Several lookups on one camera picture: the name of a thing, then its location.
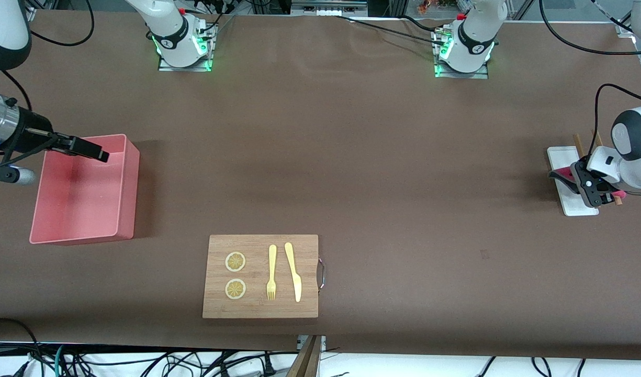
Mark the wooden cutting board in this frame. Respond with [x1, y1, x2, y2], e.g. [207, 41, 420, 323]
[202, 234, 319, 319]

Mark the teal floor cable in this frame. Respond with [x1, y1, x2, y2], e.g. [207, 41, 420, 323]
[53, 344, 70, 377]

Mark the wooden beam under table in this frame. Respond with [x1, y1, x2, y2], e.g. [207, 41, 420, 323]
[286, 335, 324, 377]

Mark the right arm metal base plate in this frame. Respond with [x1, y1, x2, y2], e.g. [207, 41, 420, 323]
[158, 21, 217, 72]

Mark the pink cloth with grey edge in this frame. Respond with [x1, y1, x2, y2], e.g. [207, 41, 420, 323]
[549, 165, 627, 205]

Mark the white rectangular tray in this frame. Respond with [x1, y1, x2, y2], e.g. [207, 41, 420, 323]
[547, 147, 599, 217]

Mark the pink plastic bin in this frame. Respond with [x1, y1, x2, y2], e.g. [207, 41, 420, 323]
[29, 134, 141, 246]

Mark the black looped floor cable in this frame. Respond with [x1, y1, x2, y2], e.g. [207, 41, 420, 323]
[0, 317, 42, 377]

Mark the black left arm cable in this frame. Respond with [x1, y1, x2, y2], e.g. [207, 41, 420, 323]
[539, 0, 641, 153]

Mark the grey power strip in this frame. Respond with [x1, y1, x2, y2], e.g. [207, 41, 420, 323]
[291, 0, 368, 17]

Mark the yellow plastic fork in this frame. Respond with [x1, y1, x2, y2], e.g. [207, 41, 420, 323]
[266, 245, 277, 301]

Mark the yellow plastic knife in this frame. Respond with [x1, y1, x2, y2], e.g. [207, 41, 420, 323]
[284, 242, 302, 303]

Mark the long black table cable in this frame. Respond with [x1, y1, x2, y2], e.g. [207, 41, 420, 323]
[335, 15, 449, 46]

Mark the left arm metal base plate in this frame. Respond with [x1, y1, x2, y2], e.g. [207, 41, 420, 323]
[434, 26, 489, 79]

